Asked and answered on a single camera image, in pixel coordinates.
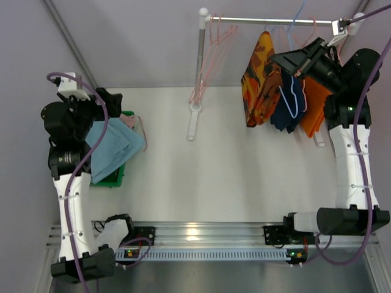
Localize pink trousers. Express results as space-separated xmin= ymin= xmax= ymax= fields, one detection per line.
xmin=120 ymin=111 xmax=148 ymax=151

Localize orange patterned trousers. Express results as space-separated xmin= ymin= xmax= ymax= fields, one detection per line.
xmin=241 ymin=31 xmax=283 ymax=128

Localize light blue trousers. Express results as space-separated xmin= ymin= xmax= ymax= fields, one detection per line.
xmin=91 ymin=118 xmax=145 ymax=184

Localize pink hanger of blue trousers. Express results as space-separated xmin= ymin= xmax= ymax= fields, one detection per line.
xmin=189 ymin=24 xmax=238 ymax=103

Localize pink wire hanger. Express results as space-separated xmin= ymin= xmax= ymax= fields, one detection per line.
xmin=332 ymin=46 xmax=343 ymax=65
xmin=189 ymin=8 xmax=229 ymax=107

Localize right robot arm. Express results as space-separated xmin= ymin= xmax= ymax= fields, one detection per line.
xmin=271 ymin=38 xmax=390 ymax=236

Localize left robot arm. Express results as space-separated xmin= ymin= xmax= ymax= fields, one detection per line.
xmin=40 ymin=88 xmax=134 ymax=284

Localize pink hanger of orange trousers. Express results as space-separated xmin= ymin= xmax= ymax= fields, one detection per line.
xmin=279 ymin=17 xmax=318 ymax=51

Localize bright orange trousers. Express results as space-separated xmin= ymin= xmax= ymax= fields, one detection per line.
xmin=300 ymin=76 xmax=332 ymax=138

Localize navy blue trousers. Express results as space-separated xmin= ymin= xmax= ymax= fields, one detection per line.
xmin=270 ymin=71 xmax=307 ymax=133

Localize green plastic bin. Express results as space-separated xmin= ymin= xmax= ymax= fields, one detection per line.
xmin=90 ymin=110 xmax=136 ymax=188

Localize white metal clothes rack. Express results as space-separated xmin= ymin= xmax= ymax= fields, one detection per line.
xmin=186 ymin=7 xmax=366 ymax=148

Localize empty pink wire hanger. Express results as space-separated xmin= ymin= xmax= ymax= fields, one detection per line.
xmin=332 ymin=46 xmax=343 ymax=65

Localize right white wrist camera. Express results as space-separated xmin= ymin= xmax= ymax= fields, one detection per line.
xmin=327 ymin=18 xmax=351 ymax=47

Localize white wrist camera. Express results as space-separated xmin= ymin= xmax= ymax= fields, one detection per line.
xmin=327 ymin=18 xmax=351 ymax=47
xmin=53 ymin=73 xmax=90 ymax=101

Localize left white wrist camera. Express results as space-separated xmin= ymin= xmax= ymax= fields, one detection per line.
xmin=53 ymin=73 xmax=90 ymax=101

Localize aluminium mounting rail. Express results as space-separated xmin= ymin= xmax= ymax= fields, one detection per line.
xmin=46 ymin=222 xmax=364 ymax=248

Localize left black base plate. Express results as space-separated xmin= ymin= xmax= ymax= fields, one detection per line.
xmin=135 ymin=226 xmax=156 ymax=246

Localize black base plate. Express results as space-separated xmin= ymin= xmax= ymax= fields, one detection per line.
xmin=135 ymin=226 xmax=156 ymax=246
xmin=263 ymin=225 xmax=315 ymax=247

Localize slotted grey cable duct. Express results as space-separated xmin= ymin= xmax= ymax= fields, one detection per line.
xmin=115 ymin=247 xmax=295 ymax=262

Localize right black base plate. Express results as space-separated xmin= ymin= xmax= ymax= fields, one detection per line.
xmin=263 ymin=225 xmax=315 ymax=247

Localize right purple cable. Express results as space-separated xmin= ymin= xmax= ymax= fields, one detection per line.
xmin=314 ymin=4 xmax=391 ymax=266

